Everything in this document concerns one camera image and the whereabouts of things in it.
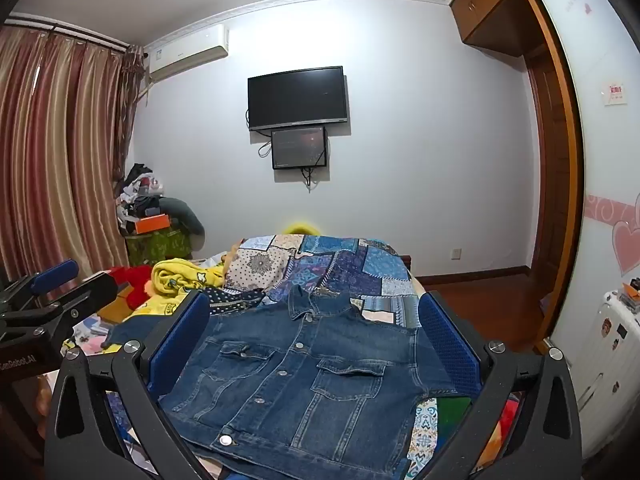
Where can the white radiator with stickers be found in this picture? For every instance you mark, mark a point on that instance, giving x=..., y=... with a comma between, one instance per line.
x=607, y=360

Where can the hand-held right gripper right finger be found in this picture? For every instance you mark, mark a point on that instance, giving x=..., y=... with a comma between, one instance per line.
x=447, y=345

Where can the paper notice with red print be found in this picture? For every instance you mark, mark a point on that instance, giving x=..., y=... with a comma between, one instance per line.
x=615, y=93

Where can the wooden bed frame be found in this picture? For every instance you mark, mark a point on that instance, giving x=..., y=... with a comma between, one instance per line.
x=407, y=266

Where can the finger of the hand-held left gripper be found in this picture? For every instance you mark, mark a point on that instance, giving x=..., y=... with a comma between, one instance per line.
x=52, y=272
x=95, y=287

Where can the yellow round object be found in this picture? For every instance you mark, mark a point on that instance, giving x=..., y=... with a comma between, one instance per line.
x=300, y=228

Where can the white wall socket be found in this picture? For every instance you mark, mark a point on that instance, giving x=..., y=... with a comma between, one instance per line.
x=457, y=253

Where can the navy dotted cloth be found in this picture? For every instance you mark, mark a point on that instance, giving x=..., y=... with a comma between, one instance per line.
x=235, y=299

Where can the orange box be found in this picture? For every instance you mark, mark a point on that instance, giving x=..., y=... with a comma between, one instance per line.
x=152, y=223

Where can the blue denim jacket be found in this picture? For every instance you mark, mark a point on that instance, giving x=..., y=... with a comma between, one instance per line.
x=300, y=375

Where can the yellow printed garment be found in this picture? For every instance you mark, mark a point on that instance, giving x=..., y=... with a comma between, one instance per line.
x=175, y=280

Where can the red cloth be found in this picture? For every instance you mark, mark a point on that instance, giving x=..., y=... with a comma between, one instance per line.
x=130, y=285

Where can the small black wall monitor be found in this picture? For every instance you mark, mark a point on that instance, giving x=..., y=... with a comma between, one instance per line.
x=299, y=147

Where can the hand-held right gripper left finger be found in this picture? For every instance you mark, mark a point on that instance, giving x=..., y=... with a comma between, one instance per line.
x=179, y=342

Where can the blue patchwork blanket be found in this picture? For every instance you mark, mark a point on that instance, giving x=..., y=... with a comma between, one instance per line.
x=350, y=270

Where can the pink heart wall sticker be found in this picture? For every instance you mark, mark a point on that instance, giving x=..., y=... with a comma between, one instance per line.
x=627, y=240

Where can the wooden overhead cabinet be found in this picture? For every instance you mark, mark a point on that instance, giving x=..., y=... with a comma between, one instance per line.
x=492, y=0

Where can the white air conditioner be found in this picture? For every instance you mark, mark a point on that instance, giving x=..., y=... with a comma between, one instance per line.
x=187, y=55

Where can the pile of mixed clothes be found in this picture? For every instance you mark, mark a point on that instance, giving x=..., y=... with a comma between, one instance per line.
x=140, y=190

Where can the striped red beige curtain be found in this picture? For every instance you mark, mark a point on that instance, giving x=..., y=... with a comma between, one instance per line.
x=55, y=160

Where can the black wall television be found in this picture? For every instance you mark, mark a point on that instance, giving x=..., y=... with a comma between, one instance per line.
x=297, y=97

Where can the grey cushion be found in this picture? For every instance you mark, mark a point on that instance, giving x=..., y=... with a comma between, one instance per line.
x=187, y=215

